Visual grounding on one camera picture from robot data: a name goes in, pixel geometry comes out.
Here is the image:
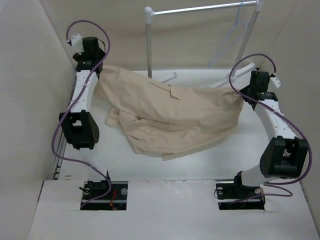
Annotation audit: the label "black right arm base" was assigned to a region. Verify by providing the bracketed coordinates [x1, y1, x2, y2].
[214, 174, 266, 211]

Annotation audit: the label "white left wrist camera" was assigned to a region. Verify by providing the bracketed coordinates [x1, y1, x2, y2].
[67, 33, 84, 55]

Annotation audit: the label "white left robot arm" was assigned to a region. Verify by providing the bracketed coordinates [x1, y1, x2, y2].
[59, 33, 106, 150]

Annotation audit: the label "beige trousers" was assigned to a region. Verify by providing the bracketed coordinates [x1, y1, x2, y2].
[94, 65, 244, 159]

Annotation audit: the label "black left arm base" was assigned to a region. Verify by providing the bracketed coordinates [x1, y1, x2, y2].
[79, 173, 129, 211]

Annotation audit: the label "white clothes rack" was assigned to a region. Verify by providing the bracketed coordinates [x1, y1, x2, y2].
[143, 0, 264, 83]

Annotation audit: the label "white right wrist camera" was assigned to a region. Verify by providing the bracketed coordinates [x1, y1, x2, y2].
[267, 73, 281, 92]

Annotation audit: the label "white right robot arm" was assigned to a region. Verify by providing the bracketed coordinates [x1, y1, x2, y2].
[231, 70, 310, 198]

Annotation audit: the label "light blue clothes hanger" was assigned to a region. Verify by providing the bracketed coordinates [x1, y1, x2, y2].
[207, 0, 251, 68]

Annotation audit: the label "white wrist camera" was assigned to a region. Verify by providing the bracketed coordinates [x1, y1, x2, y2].
[67, 33, 84, 55]
[267, 73, 281, 92]

